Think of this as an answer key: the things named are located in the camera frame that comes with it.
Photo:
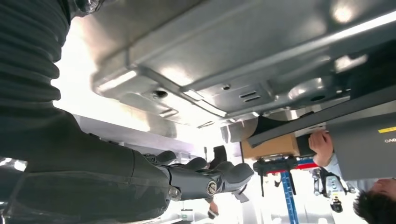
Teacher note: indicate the person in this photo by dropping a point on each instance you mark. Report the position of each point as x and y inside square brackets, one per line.
[380, 207]

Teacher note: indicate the blue metal stand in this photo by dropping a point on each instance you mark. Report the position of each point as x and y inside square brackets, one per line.
[289, 198]

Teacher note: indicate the cardboard box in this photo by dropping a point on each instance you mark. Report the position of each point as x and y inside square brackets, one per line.
[269, 146]

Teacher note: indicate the robot grey right hand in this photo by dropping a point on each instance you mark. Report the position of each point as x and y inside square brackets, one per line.
[77, 179]

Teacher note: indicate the stainless steel workbench table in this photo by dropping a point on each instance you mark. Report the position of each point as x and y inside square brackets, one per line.
[139, 136]

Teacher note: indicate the black and red device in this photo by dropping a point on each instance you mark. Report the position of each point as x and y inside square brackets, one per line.
[272, 165]

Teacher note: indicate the grey case with yellow label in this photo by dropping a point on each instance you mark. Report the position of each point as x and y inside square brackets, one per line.
[359, 148]

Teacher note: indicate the stamped silver metal plate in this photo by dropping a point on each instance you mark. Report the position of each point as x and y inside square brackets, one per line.
[232, 46]

